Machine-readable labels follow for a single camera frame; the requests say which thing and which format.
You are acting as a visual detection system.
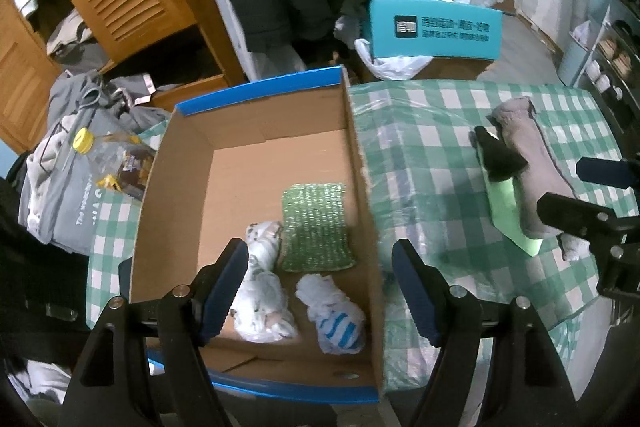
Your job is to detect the brown cardboard box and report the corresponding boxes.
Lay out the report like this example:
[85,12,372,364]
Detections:
[359,55,497,84]

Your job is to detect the white shoe rack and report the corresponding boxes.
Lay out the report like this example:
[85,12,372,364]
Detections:
[558,0,639,134]

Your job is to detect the white plastic bag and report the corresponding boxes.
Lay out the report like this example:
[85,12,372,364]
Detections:
[334,15,434,81]

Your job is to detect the grey printed tote bag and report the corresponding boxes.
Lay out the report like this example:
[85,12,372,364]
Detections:
[17,70,169,255]

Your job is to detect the small grey sock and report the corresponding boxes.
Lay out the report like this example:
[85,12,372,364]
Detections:
[558,232,591,262]

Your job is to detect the wooden louvered cabinet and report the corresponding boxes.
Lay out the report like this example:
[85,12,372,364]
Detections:
[0,0,246,155]

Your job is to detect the plastic bottle yellow cap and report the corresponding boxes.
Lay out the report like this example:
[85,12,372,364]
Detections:
[72,128,155,200]

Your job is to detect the large grey fleece sock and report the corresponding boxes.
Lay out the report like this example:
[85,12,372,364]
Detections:
[490,96,576,239]

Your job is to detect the teal shoe box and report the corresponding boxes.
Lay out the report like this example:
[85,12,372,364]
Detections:
[362,0,502,61]

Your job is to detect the white patterned rolled cloth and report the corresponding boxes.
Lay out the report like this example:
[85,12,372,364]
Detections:
[231,221,298,343]

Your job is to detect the blue cardboard box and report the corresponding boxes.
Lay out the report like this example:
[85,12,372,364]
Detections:
[130,66,382,404]

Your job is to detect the light green cloth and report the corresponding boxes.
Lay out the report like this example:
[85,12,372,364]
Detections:
[476,145,542,257]

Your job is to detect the green white checkered tablecloth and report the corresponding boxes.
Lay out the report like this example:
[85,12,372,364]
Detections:
[87,80,620,392]

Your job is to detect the green sponge cloth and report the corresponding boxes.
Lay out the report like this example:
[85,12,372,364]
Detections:
[281,183,356,273]

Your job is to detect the white sock blue stripes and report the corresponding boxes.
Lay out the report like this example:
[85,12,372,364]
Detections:
[295,274,366,355]

